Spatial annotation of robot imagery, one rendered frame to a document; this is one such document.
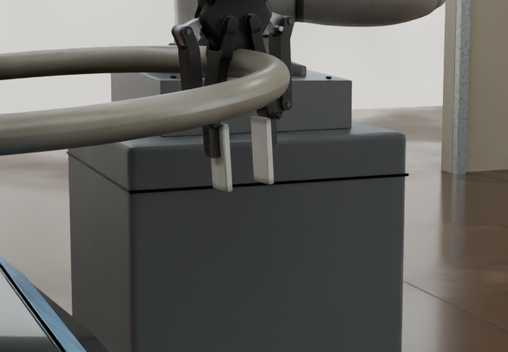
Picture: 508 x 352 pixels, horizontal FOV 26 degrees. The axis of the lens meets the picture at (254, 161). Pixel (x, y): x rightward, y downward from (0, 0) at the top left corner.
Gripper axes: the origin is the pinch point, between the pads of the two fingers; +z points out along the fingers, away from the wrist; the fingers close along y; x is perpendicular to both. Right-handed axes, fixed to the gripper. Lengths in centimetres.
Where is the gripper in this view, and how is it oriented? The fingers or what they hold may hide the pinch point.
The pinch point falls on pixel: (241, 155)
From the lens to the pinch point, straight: 114.6
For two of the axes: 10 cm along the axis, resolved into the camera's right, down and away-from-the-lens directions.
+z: 0.5, 9.8, 1.9
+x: 5.2, 1.4, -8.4
